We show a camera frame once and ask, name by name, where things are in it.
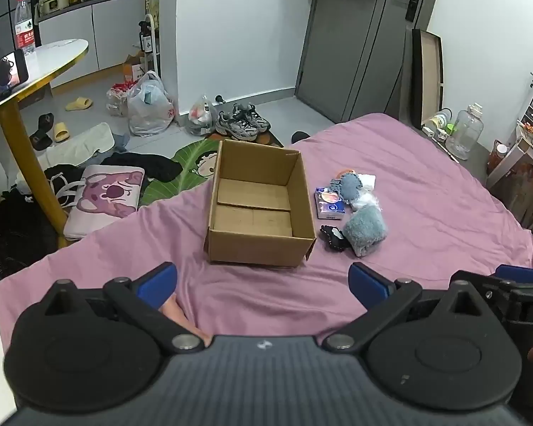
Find fluffy blue-grey plush toy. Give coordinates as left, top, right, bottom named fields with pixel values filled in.
left=342, top=205, right=388, bottom=258

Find clear bubble wrap bag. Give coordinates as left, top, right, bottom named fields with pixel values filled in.
left=349, top=189, right=380, bottom=212

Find blue tissue pack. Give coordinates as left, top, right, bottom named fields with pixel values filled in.
left=314, top=187, right=345, bottom=220

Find denim elephant toy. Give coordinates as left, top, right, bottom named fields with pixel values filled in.
left=329, top=172, right=363, bottom=205

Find white cloth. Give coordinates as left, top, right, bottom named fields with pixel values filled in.
left=358, top=174, right=376, bottom=191

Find person's left hand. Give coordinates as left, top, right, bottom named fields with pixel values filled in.
left=160, top=294, right=212, bottom=347

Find black patterned sock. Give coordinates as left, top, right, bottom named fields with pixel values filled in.
left=319, top=225, right=351, bottom=252

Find pink bed sheet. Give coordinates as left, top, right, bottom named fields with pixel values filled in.
left=0, top=111, right=533, bottom=356

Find white drawer shelf unit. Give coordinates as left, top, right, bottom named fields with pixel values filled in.
left=485, top=73, right=533, bottom=231

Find pink bear laptop bag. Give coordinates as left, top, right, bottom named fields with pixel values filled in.
left=55, top=164, right=145, bottom=240

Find black clothes pile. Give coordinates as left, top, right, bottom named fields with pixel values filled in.
left=78, top=152, right=183, bottom=183

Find brown cardboard box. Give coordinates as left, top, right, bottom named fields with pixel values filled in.
left=205, top=140, right=317, bottom=267

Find green leaf cartoon rug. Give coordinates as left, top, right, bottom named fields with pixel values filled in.
left=140, top=138, right=219, bottom=206

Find black white tote bag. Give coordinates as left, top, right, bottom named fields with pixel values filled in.
left=44, top=164, right=84, bottom=208

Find clear glass jar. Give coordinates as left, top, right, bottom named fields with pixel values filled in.
left=446, top=103, right=484, bottom=160

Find white floor towel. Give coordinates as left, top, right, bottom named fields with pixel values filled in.
left=38, top=122, right=115, bottom=169

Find black shoe by bed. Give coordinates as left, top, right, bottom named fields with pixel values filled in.
left=291, top=131, right=310, bottom=144

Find clear small trash bag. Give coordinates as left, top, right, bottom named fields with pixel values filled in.
left=185, top=95, right=218, bottom=137

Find white plastic shopping bag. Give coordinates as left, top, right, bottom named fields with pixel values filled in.
left=127, top=70, right=175, bottom=137

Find yellow slipper near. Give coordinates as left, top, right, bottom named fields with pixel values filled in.
left=54, top=122, right=71, bottom=143

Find yellow slipper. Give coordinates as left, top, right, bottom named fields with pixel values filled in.
left=54, top=122, right=71, bottom=143
left=65, top=97, right=93, bottom=111

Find black slipper pair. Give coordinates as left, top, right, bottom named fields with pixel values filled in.
left=29, top=113, right=54, bottom=151

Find yellow slipper far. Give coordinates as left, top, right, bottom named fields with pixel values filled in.
left=65, top=97, right=93, bottom=111

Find grey door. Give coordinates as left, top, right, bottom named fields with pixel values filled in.
left=295, top=0, right=436, bottom=123

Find spray bottle on rack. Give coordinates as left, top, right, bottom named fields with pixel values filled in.
left=138, top=20, right=153, bottom=53

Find white round table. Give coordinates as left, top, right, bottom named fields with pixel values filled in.
left=0, top=39, right=89, bottom=112

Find smartphone on stand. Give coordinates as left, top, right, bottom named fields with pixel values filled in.
left=0, top=49, right=28, bottom=101

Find white kitchen cabinet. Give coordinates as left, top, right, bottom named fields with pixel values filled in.
left=38, top=0, right=145, bottom=88

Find small bottles by wall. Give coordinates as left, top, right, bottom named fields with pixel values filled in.
left=422, top=108, right=454, bottom=143

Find framed board leaning on wall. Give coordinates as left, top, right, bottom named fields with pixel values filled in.
left=409, top=29, right=444, bottom=129

